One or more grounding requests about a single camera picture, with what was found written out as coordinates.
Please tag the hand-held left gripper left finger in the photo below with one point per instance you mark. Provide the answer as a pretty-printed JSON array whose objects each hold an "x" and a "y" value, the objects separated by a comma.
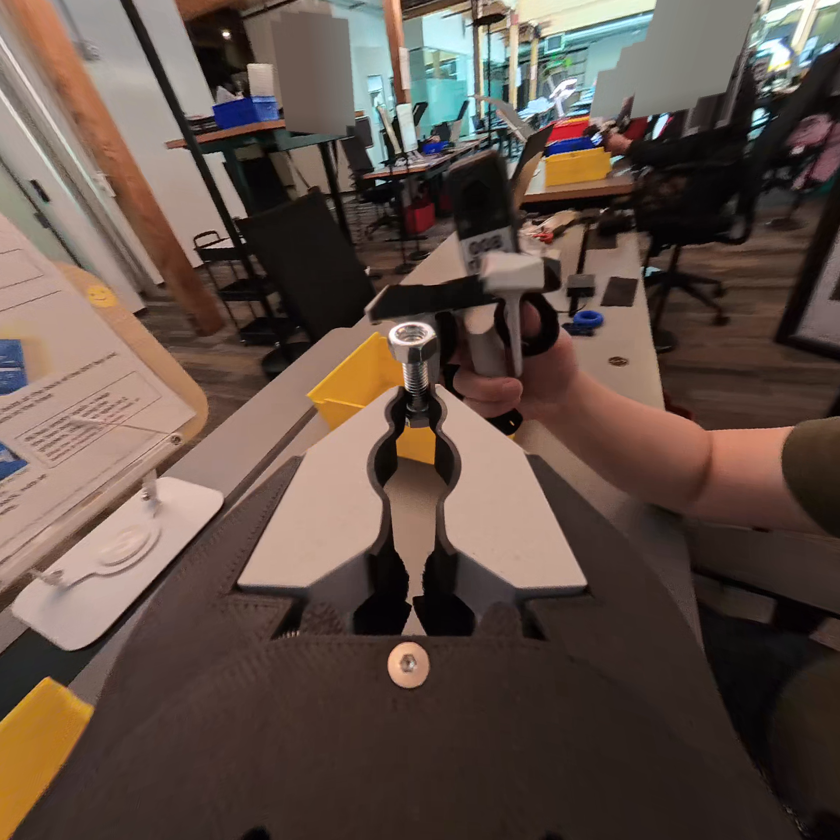
[{"x": 308, "y": 525}]

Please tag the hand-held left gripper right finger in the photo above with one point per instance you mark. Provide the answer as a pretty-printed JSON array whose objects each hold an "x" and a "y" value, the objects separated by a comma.
[{"x": 512, "y": 525}]

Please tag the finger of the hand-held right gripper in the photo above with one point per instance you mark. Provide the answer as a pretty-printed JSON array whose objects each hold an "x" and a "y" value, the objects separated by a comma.
[
  {"x": 420, "y": 302},
  {"x": 512, "y": 272}
]

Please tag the steel hex nut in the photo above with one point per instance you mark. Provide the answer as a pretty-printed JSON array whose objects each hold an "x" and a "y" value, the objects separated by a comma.
[{"x": 412, "y": 341}]

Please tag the steel hex bolt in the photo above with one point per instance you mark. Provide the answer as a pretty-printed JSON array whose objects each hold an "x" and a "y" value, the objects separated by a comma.
[{"x": 417, "y": 387}]

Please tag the yellow plastic bin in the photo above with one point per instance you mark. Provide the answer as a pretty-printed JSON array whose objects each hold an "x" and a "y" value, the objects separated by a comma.
[
  {"x": 354, "y": 387},
  {"x": 33, "y": 741}
]

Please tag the person's right forearm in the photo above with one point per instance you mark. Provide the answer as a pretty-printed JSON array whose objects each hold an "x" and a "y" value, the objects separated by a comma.
[{"x": 656, "y": 459}]

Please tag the person's right hand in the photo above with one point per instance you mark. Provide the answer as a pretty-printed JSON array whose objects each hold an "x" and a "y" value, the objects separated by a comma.
[{"x": 544, "y": 387}]

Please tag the tilted dark board on stand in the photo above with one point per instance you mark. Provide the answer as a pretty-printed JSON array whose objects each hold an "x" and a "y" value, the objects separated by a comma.
[{"x": 531, "y": 164}]

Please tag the red floor bin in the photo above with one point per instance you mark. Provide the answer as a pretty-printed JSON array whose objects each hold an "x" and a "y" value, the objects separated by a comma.
[{"x": 420, "y": 220}]

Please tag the black power adapter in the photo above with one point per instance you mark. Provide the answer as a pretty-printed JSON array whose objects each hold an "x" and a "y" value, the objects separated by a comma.
[{"x": 582, "y": 284}]

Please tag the wooden top office desk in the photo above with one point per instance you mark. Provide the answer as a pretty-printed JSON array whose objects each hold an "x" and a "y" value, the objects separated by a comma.
[{"x": 577, "y": 191}]

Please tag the blue storage bin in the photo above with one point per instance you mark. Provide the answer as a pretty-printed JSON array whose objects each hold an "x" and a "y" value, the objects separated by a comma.
[
  {"x": 246, "y": 111},
  {"x": 568, "y": 148}
]

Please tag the small yellow storage bin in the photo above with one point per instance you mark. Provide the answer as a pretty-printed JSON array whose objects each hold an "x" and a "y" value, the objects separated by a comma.
[{"x": 577, "y": 167}]

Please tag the red storage bin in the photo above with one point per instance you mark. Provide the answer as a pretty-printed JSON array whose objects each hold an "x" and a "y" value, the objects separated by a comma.
[{"x": 568, "y": 130}]

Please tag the black flat pad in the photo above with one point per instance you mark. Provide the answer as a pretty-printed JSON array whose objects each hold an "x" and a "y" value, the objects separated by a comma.
[{"x": 620, "y": 292}]

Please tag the black high-back chair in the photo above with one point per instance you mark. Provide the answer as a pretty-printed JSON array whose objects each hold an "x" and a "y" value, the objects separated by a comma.
[{"x": 308, "y": 262}]

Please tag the white board stand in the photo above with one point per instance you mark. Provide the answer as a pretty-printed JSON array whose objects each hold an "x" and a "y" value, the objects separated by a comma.
[{"x": 131, "y": 558}]

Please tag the black office chair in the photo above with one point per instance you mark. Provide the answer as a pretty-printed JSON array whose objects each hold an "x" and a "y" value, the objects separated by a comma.
[{"x": 689, "y": 203}]

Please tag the black utility cart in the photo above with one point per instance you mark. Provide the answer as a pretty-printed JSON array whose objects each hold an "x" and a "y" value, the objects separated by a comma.
[{"x": 229, "y": 289}]

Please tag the wooden top standing desk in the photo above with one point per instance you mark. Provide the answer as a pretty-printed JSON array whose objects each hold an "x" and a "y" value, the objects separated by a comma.
[{"x": 262, "y": 131}]

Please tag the white container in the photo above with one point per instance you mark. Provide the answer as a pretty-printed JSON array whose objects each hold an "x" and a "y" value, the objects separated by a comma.
[{"x": 260, "y": 82}]

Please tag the instruction sheet board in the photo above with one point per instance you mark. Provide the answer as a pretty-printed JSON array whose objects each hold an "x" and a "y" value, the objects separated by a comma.
[{"x": 79, "y": 407}]

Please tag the black floor lamp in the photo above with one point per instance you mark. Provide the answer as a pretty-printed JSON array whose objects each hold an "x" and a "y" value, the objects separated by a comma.
[{"x": 197, "y": 170}]

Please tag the framed marker sign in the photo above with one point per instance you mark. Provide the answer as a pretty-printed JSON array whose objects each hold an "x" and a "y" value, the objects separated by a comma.
[{"x": 820, "y": 295}]

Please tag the wooden post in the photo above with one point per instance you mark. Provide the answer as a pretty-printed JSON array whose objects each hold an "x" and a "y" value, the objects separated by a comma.
[{"x": 111, "y": 164}]

